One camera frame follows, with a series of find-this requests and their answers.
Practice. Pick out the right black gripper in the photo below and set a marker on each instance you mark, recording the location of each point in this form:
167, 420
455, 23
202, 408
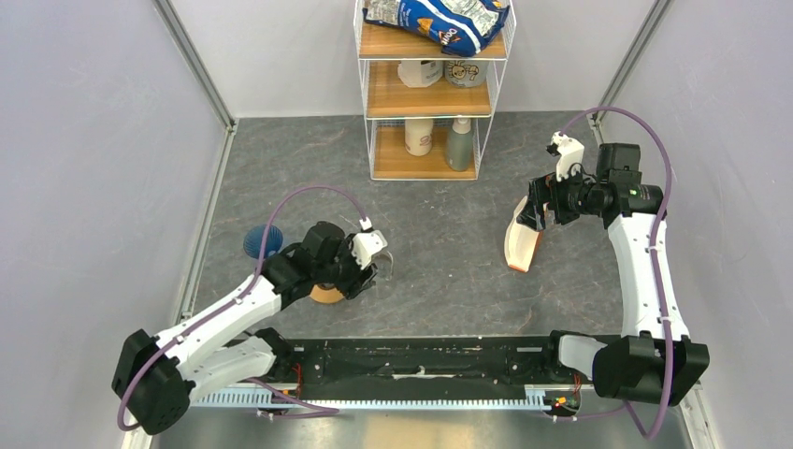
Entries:
552, 190

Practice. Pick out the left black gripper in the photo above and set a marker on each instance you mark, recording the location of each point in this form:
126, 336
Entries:
353, 286

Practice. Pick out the round wooden dripper stand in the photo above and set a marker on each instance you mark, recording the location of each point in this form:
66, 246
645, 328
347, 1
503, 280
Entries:
326, 294

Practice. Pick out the clear glass carafe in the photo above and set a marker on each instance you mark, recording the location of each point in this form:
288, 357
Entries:
385, 264

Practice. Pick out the blue ribbed coffee dripper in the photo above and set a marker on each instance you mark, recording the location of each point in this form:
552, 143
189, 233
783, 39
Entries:
254, 238

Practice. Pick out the white wire wooden shelf rack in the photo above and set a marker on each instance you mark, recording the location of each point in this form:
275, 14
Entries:
388, 103

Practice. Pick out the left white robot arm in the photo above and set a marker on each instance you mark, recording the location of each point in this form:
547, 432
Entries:
158, 377

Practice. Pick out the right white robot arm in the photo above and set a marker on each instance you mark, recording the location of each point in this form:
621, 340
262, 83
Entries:
654, 360

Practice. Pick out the white coffee filter stack holder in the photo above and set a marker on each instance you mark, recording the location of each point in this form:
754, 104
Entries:
521, 242

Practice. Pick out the grey green spray bottle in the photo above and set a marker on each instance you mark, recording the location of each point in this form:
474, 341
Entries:
459, 144

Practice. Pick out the white small bottle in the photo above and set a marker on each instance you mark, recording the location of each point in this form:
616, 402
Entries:
418, 136

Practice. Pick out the white plastic jug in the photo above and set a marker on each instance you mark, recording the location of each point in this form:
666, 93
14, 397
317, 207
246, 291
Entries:
419, 73

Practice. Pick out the blue chips bag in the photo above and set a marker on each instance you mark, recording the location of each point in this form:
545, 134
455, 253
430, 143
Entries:
462, 28

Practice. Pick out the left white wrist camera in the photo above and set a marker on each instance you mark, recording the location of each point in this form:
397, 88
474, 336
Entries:
367, 243

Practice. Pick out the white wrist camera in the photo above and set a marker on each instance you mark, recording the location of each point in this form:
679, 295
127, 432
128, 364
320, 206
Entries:
367, 243
569, 153

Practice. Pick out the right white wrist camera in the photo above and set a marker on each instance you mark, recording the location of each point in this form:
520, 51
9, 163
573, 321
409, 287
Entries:
569, 153

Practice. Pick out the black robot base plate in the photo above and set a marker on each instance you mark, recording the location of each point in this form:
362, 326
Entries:
419, 369

